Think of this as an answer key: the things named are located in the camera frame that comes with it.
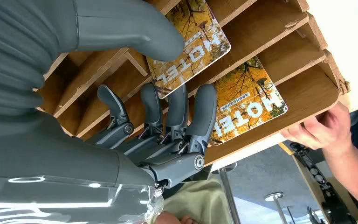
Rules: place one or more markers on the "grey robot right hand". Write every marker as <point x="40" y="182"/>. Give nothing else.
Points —
<point x="58" y="154"/>

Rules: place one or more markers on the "person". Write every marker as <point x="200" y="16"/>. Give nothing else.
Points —
<point x="197" y="201"/>

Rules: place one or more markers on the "yellow hotel card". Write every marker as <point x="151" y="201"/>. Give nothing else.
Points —
<point x="247" y="102"/>
<point x="204" y="37"/>

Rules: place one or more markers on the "wooden card rack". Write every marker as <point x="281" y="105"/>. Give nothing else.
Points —
<point x="305" y="92"/>

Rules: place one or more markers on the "ribbed grey right arm sleeve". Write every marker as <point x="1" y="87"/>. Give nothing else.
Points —
<point x="12" y="46"/>

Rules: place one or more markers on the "metal pole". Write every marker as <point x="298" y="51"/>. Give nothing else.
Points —
<point x="228" y="194"/>

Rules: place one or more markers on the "round metal stand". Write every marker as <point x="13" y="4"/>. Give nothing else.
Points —
<point x="276" y="201"/>

